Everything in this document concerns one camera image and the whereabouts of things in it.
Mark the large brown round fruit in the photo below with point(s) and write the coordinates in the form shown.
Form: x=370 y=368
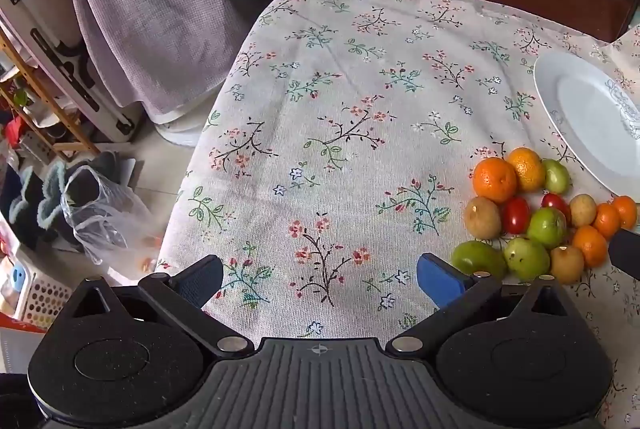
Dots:
x=482 y=219

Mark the white folded board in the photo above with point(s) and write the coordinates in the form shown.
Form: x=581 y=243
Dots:
x=55 y=54

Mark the lavender plaid cloth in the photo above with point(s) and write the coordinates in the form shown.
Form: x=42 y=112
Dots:
x=150 y=9

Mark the red cherry tomato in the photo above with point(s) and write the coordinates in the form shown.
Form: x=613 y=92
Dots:
x=516 y=215
x=556 y=203

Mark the small green jujube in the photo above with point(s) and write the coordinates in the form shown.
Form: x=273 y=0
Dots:
x=556 y=175

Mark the floral tablecloth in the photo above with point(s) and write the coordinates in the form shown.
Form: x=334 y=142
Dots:
x=350 y=119

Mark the small pale brown fruit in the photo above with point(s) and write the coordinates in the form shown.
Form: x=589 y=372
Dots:
x=583 y=210

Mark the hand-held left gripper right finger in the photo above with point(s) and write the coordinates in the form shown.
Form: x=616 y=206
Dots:
x=440 y=279

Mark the clear plastic bag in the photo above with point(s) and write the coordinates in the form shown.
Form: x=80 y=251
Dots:
x=102 y=214

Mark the white perforated basket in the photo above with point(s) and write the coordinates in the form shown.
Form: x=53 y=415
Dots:
x=40 y=301

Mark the wooden rack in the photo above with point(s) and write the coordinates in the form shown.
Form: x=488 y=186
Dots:
x=45 y=109

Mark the white round base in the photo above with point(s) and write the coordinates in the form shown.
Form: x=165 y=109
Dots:
x=179 y=131

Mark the blue fuzzy slipper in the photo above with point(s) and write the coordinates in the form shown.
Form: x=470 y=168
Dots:
x=54 y=194
x=25 y=201

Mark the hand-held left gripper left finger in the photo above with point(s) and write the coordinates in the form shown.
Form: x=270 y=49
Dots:
x=202 y=281

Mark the large light orange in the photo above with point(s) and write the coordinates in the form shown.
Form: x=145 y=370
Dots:
x=530 y=169

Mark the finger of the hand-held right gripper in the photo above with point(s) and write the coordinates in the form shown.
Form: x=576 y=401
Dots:
x=625 y=251

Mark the large dark orange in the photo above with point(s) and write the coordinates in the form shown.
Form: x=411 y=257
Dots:
x=495 y=180

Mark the amber brown round fruit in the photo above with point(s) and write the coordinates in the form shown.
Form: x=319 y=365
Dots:
x=566 y=264

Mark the white plate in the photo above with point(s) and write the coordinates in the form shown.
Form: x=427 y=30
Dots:
x=590 y=119

